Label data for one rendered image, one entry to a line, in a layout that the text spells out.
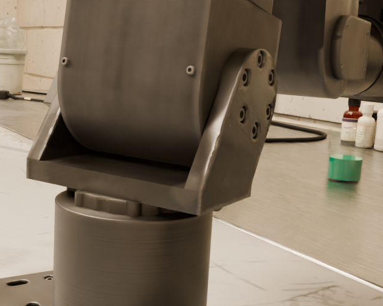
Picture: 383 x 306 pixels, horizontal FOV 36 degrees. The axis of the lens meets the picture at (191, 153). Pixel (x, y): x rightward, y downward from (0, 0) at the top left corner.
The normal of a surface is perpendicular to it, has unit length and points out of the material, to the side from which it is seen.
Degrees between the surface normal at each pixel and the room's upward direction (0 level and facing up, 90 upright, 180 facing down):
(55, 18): 90
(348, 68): 90
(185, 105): 97
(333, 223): 0
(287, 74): 123
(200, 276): 90
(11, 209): 0
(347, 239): 0
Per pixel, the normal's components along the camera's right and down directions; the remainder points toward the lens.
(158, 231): 0.37, 0.17
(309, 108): -0.83, 0.04
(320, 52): -0.52, 0.25
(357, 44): 0.85, 0.13
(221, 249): 0.06, -0.99
